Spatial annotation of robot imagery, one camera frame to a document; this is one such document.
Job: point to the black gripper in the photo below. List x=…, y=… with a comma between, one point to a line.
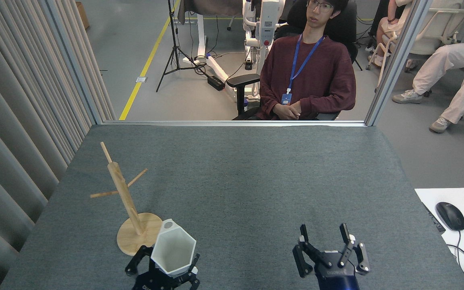
x=155, y=282
x=336, y=276

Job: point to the white hexagonal cup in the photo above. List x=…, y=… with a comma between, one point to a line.
x=173, y=253

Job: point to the wooden cup storage rack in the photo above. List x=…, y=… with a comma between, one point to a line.
x=131, y=241

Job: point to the person's left hand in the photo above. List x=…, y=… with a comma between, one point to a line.
x=295, y=109

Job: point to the person's right hand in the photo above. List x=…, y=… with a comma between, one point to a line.
x=280, y=112

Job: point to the black strip at table edge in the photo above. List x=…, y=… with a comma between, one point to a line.
x=434, y=218

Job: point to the black computer mouse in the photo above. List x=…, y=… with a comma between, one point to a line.
x=450, y=215

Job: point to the silver floor outlet plate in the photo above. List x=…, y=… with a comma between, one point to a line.
x=141, y=79

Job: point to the black office chair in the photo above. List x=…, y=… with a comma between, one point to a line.
x=242, y=80

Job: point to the thin black light stand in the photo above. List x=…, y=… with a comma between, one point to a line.
x=358, y=60

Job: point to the beige pleated curtain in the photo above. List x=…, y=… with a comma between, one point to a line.
x=14, y=121

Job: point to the seated person in white trousers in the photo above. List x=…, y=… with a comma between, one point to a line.
x=449, y=64

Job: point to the white stand on wheels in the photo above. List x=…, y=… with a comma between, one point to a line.
x=268, y=24

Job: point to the black-framed glasses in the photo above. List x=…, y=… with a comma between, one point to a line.
x=320, y=5

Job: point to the white office chair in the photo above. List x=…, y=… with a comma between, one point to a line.
x=437, y=28

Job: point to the dark brown desk top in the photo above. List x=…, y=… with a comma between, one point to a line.
x=212, y=8

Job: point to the cardboard box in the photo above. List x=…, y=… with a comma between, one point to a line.
x=82, y=15

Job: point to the silver table edge rail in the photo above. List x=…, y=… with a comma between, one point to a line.
x=232, y=123

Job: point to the silver frame post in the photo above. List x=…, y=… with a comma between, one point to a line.
x=73, y=64
x=397, y=60

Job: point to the black camera tripod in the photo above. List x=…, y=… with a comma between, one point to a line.
x=173, y=40

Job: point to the white desk leg frame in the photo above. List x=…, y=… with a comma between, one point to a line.
x=201, y=36

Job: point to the seated person behind post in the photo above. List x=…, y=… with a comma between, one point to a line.
x=389, y=24

